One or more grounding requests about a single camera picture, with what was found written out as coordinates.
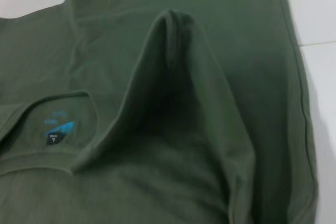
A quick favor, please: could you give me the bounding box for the dark green FREE! t-shirt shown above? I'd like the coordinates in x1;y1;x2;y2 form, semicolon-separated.
0;0;319;224

